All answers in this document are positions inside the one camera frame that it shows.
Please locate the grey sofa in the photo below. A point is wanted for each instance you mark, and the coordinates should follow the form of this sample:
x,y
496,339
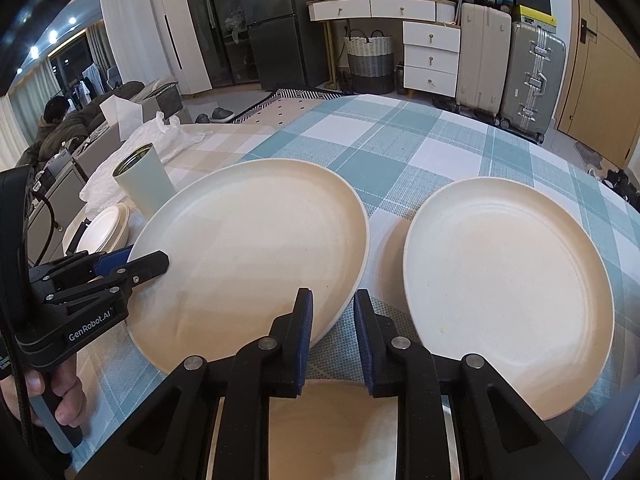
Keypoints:
x,y
135,91

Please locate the wooden door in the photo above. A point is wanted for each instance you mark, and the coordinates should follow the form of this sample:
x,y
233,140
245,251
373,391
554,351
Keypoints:
x,y
599,101

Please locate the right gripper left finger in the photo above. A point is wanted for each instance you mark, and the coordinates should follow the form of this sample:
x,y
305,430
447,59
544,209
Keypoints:
x,y
211,419

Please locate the woven laundry basket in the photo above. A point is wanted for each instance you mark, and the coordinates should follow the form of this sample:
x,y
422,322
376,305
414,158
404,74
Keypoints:
x,y
370,61

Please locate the pale green tumbler cup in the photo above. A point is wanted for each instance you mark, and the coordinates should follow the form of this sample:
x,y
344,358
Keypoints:
x,y
142,176

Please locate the person in dark jacket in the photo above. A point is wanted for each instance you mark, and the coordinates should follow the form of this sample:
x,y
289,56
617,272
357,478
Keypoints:
x,y
55,127

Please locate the small cream plates stack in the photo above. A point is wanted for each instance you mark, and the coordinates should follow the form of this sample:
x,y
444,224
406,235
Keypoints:
x,y
108,232

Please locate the silver aluminium suitcase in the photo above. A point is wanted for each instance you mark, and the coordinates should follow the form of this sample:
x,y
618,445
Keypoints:
x,y
533,80

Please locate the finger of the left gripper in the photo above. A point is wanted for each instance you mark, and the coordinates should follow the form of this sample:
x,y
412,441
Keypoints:
x,y
77,269
119,282

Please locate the black refrigerator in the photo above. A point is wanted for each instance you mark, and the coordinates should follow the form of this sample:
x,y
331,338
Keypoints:
x,y
289,49

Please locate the cream plate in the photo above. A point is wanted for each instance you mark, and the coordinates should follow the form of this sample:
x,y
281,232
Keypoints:
x,y
496,268
240,243
333,430

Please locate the tissue box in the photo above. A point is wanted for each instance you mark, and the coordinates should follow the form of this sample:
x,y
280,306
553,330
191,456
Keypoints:
x,y
125,114

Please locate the plaid green tablecloth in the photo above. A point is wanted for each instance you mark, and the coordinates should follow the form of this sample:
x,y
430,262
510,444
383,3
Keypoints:
x,y
397,153

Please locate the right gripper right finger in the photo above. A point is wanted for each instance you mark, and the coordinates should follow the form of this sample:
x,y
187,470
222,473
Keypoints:
x,y
456,418

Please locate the beige hard suitcase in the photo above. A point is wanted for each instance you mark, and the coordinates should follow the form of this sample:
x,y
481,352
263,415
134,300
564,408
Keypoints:
x,y
483,58

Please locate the patterned floor rug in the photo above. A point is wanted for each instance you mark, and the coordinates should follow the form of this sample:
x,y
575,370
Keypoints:
x,y
284,105

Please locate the person's left hand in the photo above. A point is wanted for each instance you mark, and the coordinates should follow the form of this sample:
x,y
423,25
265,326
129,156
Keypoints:
x,y
64,383

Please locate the white plastic bag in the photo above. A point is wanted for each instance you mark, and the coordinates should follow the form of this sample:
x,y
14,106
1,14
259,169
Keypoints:
x,y
168,138

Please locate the white drawer dresser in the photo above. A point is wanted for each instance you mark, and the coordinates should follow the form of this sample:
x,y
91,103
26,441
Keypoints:
x,y
426,37

